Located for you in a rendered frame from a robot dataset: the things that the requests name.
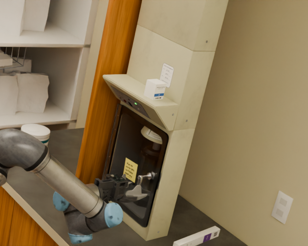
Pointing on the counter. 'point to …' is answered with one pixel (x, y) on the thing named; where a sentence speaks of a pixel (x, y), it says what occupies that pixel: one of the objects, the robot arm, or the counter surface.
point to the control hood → (167, 106)
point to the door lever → (143, 178)
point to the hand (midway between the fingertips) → (137, 190)
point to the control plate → (130, 102)
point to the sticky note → (130, 170)
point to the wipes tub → (37, 132)
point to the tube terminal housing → (182, 55)
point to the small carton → (154, 89)
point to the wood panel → (82, 174)
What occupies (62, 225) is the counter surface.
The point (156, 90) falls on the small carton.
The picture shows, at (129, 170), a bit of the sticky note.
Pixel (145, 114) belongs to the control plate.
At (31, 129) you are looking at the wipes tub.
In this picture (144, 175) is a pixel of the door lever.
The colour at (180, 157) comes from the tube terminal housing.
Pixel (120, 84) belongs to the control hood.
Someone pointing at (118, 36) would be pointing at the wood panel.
